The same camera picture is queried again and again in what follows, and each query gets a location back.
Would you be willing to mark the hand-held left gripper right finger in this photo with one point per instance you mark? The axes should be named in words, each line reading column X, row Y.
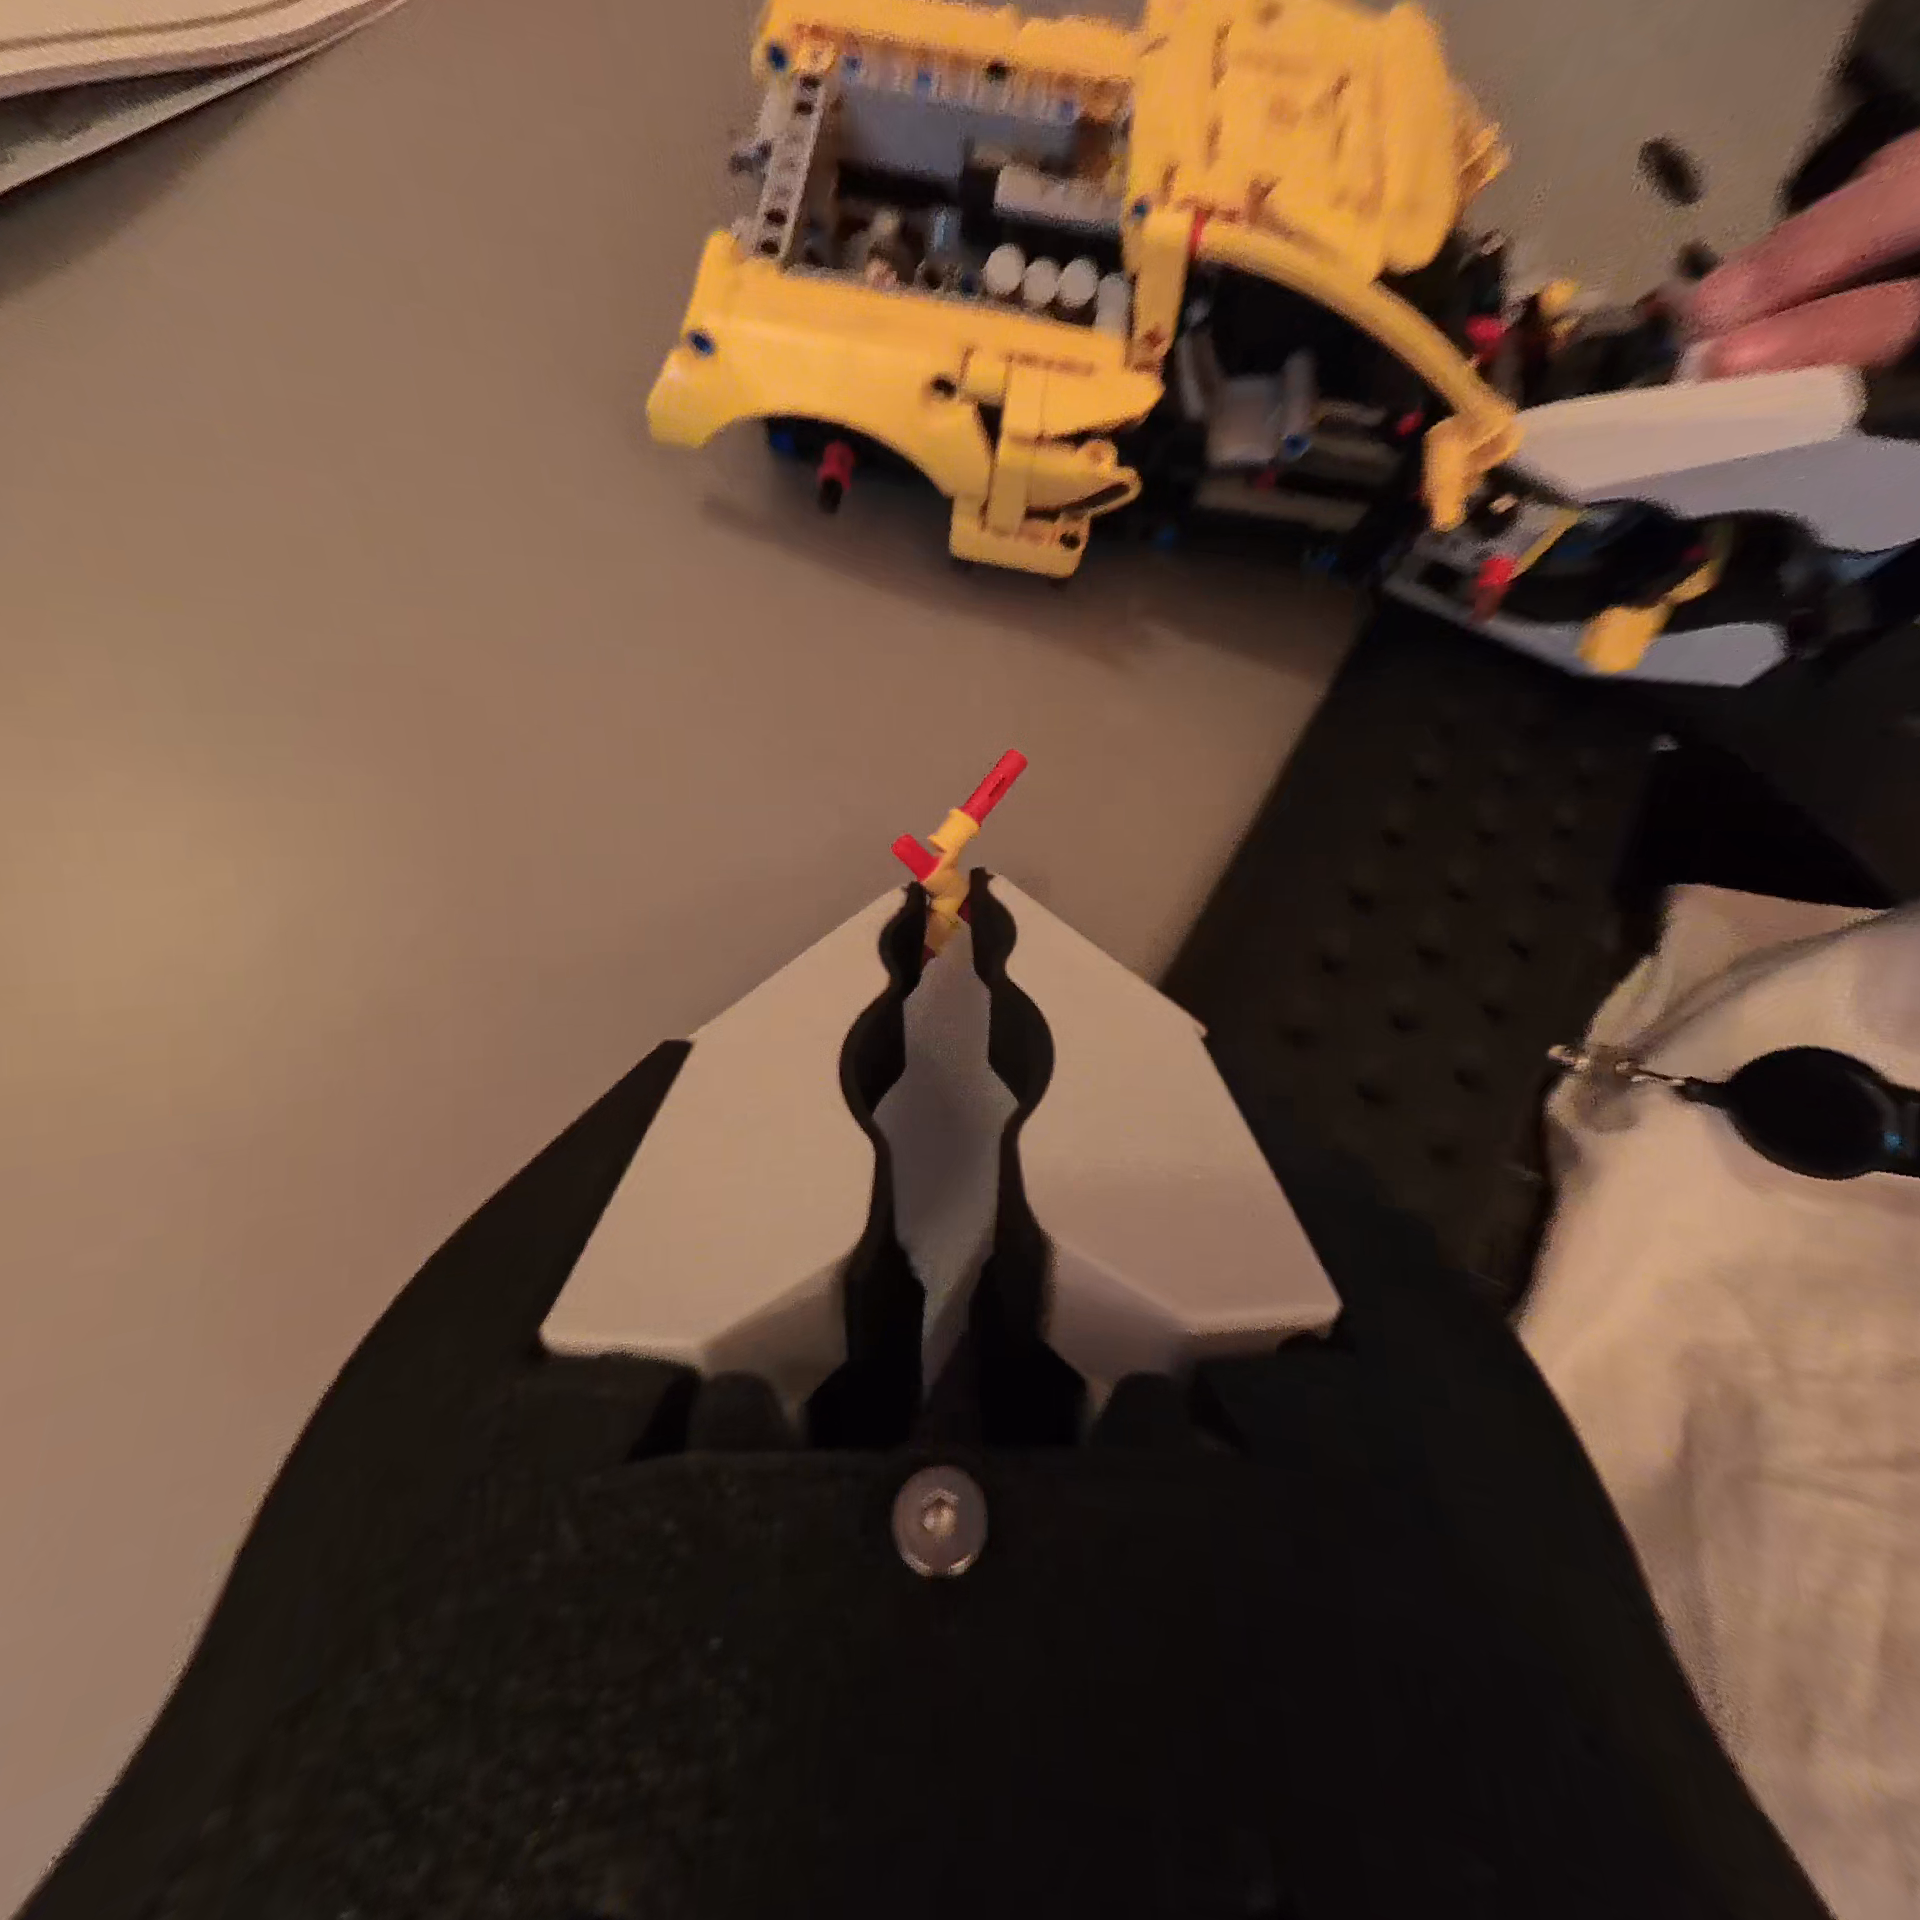
column 1171, row 1201

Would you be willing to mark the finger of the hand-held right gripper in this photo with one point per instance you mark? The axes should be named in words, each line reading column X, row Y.
column 1694, row 441
column 1694, row 653

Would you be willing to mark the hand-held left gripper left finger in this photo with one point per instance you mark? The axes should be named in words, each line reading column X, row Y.
column 721, row 1201

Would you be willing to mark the yellow connector piece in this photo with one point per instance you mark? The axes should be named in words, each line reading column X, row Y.
column 949, row 870

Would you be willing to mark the yellow brick toy car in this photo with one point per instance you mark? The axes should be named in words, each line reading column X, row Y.
column 931, row 347

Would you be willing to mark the person's right hand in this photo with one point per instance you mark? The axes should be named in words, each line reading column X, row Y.
column 1828, row 284

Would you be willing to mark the black bar piece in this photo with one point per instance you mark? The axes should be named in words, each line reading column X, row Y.
column 1699, row 260

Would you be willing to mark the black round piece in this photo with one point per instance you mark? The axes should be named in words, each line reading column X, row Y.
column 1668, row 169

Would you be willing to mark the open instruction booklet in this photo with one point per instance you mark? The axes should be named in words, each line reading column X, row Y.
column 120, row 61

